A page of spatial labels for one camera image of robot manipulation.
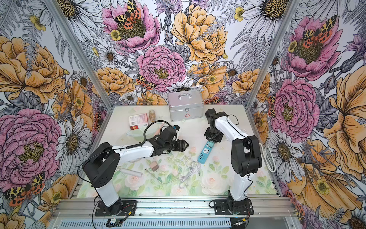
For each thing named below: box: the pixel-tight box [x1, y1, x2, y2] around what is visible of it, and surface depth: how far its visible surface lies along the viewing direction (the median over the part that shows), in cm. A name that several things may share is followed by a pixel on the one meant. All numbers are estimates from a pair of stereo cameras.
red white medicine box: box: [128, 113, 149, 131], surface depth 108 cm
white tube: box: [120, 168, 143, 178], surface depth 87 cm
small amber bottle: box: [148, 109, 156, 123], surface depth 114 cm
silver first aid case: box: [167, 90, 205, 122], surface depth 109 cm
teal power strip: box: [197, 140, 215, 165], surface depth 93 cm
